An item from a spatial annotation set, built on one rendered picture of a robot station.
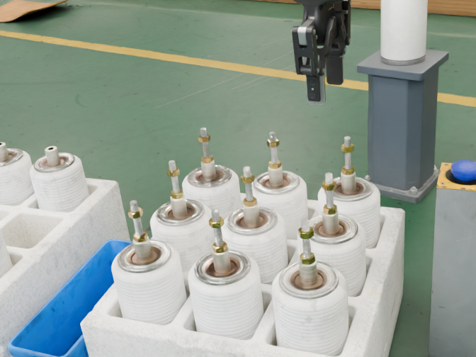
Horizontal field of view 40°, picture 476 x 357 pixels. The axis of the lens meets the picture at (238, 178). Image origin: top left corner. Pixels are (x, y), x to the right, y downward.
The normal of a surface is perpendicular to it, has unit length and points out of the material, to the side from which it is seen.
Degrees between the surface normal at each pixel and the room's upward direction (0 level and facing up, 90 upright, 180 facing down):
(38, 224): 90
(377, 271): 0
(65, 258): 90
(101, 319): 0
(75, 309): 88
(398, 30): 90
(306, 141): 0
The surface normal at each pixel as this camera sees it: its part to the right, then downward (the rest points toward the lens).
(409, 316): -0.10, -0.88
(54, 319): 0.92, 0.06
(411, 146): 0.14, 0.45
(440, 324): -0.35, 0.47
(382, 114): -0.60, 0.43
